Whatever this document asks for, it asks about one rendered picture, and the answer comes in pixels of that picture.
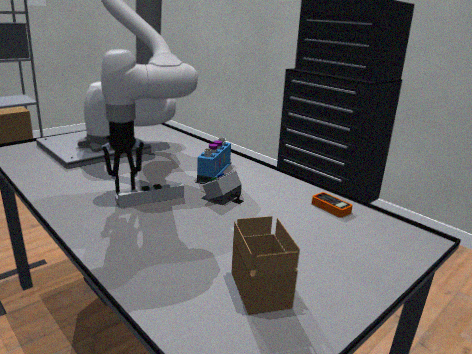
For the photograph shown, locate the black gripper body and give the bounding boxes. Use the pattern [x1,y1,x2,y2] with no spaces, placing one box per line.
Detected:
[109,120,136,153]

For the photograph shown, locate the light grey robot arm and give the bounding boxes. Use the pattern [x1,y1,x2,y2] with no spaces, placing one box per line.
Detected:
[76,0,198,152]

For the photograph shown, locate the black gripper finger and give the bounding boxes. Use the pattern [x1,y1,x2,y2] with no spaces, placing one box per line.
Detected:
[101,143,122,195]
[126,140,144,190]

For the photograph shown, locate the white key housing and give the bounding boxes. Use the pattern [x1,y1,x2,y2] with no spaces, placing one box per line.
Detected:
[202,171,243,205]

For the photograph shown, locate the brown cardboard box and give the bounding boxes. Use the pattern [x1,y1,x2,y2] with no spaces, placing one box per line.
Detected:
[232,216,300,315]

